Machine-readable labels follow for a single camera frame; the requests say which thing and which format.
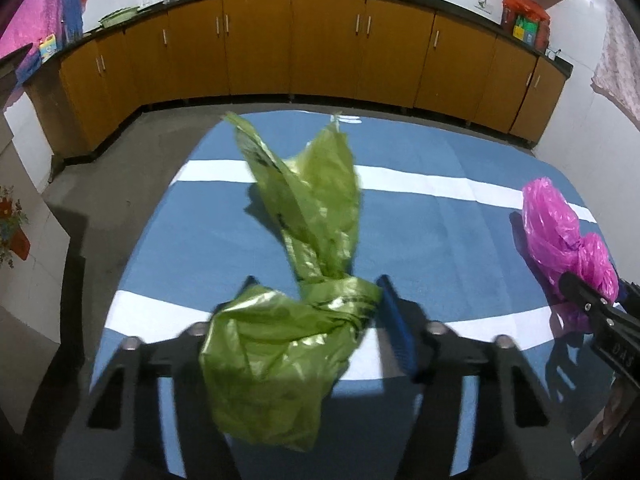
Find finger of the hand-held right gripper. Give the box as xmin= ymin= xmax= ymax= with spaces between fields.
xmin=558 ymin=271 xmax=631 ymax=332
xmin=590 ymin=330 xmax=640 ymax=392

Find colourful sponge pack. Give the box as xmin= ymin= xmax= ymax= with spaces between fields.
xmin=38 ymin=33 xmax=59 ymax=64

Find green wash basin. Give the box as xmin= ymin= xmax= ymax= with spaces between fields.
xmin=98 ymin=6 xmax=141 ymax=29

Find black kitchen countertop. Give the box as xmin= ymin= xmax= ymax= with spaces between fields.
xmin=0 ymin=0 xmax=574 ymax=75

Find white panel with flower picture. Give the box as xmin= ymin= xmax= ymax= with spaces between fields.
xmin=0 ymin=105 xmax=71 ymax=436

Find person's right hand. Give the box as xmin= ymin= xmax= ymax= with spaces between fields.
xmin=575 ymin=397 xmax=628 ymax=461

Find orange bag of groceries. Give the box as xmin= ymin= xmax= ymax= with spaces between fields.
xmin=501 ymin=0 xmax=551 ymax=54

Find blue white striped mat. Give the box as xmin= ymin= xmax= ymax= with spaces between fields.
xmin=90 ymin=109 xmax=617 ymax=480

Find floral hanging cloth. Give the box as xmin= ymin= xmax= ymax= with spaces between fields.
xmin=592 ymin=2 xmax=640 ymax=127

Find green plastic bag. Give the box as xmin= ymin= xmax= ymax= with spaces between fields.
xmin=198 ymin=111 xmax=384 ymax=454

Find wooden lower kitchen cabinets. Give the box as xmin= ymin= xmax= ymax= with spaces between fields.
xmin=24 ymin=0 xmax=569 ymax=155

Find pink curtain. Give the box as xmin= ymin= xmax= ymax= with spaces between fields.
xmin=0 ymin=0 xmax=68 ymax=61

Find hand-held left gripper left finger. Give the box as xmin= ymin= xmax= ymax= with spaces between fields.
xmin=50 ymin=275 xmax=274 ymax=480

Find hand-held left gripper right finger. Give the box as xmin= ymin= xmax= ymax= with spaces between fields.
xmin=376 ymin=274 xmax=584 ymax=480

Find magenta plastic bag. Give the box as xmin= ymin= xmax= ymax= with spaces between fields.
xmin=521 ymin=176 xmax=621 ymax=334

